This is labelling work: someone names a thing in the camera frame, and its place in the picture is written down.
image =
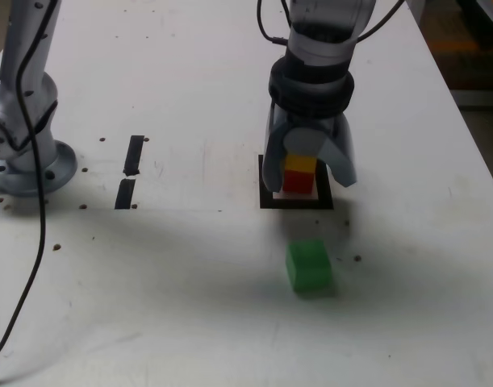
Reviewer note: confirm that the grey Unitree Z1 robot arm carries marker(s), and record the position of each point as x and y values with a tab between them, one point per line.
327	20

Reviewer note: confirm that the yellow cube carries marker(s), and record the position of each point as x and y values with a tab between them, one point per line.
300	163

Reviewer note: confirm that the black tape strip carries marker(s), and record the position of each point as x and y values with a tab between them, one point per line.
134	155

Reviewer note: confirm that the black tape square outline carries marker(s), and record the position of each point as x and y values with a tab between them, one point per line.
294	205

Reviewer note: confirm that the green cube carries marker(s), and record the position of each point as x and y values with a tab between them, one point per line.
310	270

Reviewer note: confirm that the red cube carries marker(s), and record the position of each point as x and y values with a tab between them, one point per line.
298	182

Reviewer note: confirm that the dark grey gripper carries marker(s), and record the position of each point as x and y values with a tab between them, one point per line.
306	122

